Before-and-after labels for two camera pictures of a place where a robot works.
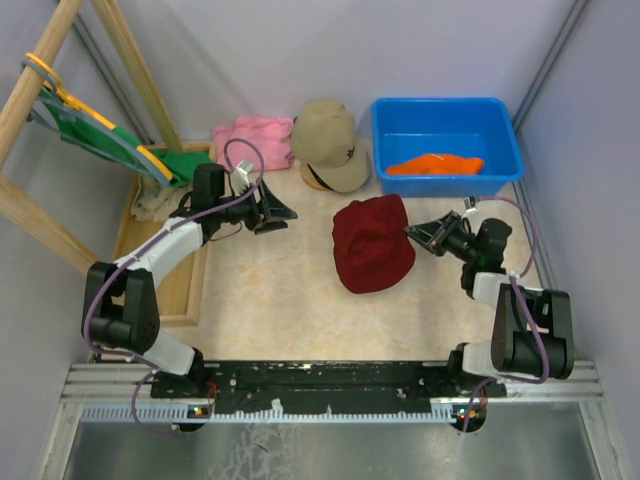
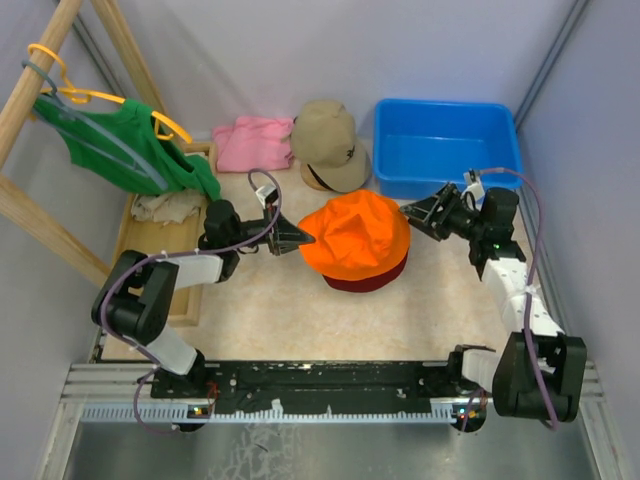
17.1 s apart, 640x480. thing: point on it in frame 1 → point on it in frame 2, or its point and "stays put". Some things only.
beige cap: x=323 y=136 stays put
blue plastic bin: x=481 y=128 stays put
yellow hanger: x=94 y=115 → x=84 y=97
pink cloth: x=261 y=142 stays put
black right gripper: x=436 y=233 → x=427 y=215
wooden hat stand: x=311 y=181 stays put
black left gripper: x=270 y=213 → x=286 y=236
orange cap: x=436 y=165 → x=356 y=236
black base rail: x=334 y=385 stays put
